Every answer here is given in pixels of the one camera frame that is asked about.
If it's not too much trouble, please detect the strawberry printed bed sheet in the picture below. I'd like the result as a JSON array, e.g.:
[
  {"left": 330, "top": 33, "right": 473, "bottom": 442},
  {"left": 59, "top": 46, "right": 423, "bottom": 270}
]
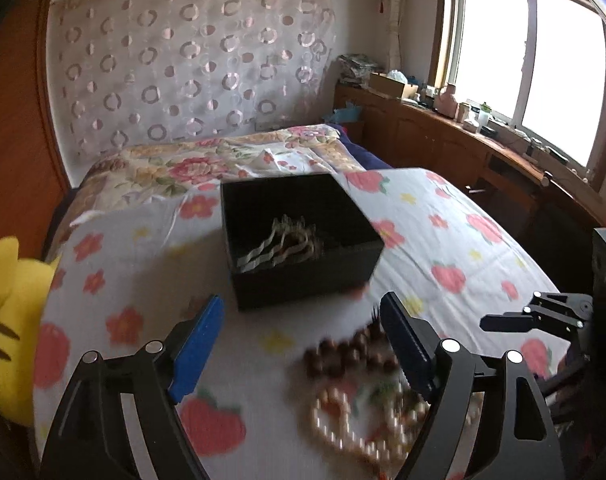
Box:
[{"left": 32, "top": 166, "right": 575, "bottom": 480}]

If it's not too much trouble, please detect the colourful bead necklace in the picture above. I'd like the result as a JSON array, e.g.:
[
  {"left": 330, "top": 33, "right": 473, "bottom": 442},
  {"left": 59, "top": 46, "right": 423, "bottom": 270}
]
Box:
[{"left": 352, "top": 374, "right": 434, "bottom": 442}]

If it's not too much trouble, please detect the black jewelry box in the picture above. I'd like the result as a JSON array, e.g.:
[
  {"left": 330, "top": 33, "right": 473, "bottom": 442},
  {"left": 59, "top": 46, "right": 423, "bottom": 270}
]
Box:
[{"left": 219, "top": 173, "right": 386, "bottom": 313}]

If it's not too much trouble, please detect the stack of folded cloths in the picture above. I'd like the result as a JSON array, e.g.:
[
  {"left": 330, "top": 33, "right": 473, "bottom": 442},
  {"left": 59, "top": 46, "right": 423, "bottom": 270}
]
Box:
[{"left": 337, "top": 53, "right": 380, "bottom": 86}]

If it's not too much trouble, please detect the patterned window curtain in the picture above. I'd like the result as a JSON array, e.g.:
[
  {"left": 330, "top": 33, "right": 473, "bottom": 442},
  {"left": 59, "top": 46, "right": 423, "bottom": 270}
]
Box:
[{"left": 373, "top": 0, "right": 410, "bottom": 70}]

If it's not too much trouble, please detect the pearl necklace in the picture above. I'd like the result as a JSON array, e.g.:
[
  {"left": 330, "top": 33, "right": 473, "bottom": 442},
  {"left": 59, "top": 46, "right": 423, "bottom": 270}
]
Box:
[{"left": 310, "top": 386, "right": 480, "bottom": 479}]

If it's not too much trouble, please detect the floral quilt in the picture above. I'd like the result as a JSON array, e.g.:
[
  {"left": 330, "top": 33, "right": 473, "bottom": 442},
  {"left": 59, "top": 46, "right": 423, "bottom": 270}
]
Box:
[{"left": 72, "top": 124, "right": 370, "bottom": 222}]

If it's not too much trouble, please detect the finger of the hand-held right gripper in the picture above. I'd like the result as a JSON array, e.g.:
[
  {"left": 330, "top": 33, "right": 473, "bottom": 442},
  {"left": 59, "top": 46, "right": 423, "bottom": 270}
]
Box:
[
  {"left": 526, "top": 291, "right": 594, "bottom": 317},
  {"left": 480, "top": 311, "right": 586, "bottom": 337}
]

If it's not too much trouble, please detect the dark wooden chair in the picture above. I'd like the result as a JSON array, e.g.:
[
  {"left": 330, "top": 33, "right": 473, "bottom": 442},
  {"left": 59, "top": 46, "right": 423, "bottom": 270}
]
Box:
[{"left": 522, "top": 172, "right": 605, "bottom": 262}]

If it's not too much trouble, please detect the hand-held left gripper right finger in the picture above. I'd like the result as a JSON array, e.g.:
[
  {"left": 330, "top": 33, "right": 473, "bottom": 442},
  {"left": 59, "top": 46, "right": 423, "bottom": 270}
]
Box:
[{"left": 378, "top": 291, "right": 569, "bottom": 480}]

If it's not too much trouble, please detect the cardboard box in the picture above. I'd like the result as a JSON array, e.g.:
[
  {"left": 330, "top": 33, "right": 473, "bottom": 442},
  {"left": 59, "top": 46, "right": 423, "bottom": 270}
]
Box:
[{"left": 367, "top": 70, "right": 419, "bottom": 100}]

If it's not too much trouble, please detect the yellow plush toy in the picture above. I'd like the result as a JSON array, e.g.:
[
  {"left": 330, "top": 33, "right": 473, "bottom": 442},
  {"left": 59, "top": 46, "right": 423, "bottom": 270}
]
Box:
[{"left": 0, "top": 236, "right": 62, "bottom": 429}]

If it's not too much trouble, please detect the window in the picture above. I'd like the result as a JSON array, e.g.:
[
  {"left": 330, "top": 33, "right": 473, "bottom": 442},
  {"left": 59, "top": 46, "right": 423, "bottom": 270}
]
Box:
[{"left": 434, "top": 0, "right": 606, "bottom": 197}]

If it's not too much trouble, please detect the brown wooden bead bracelet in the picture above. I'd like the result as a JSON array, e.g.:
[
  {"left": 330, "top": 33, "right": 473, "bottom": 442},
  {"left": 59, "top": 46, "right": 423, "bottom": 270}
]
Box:
[{"left": 303, "top": 321, "right": 405, "bottom": 380}]

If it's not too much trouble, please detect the blue paper bag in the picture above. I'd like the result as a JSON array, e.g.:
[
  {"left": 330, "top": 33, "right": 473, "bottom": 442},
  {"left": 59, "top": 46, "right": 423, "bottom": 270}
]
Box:
[{"left": 332, "top": 102, "right": 367, "bottom": 124}]

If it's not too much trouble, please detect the navy blanket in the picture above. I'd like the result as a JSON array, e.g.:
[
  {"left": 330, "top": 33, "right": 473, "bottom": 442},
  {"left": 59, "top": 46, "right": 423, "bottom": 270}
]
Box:
[{"left": 325, "top": 122, "right": 395, "bottom": 171}]

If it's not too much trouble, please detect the pink kettle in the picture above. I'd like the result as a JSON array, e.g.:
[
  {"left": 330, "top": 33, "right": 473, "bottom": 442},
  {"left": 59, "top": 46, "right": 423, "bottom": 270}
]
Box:
[{"left": 435, "top": 82, "right": 459, "bottom": 116}]

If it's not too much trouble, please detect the wooden cabinet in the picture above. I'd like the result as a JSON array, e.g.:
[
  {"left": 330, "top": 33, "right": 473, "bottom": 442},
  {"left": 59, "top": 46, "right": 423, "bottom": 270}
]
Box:
[{"left": 333, "top": 82, "right": 606, "bottom": 272}]

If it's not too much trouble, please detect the circle patterned sheer curtain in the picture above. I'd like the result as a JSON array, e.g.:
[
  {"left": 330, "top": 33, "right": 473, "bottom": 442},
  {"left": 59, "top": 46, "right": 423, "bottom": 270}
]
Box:
[{"left": 49, "top": 0, "right": 342, "bottom": 162}]

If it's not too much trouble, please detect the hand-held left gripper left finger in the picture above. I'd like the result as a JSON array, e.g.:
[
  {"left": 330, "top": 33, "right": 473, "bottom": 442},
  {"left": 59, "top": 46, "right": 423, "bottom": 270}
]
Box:
[{"left": 39, "top": 294, "right": 227, "bottom": 480}]

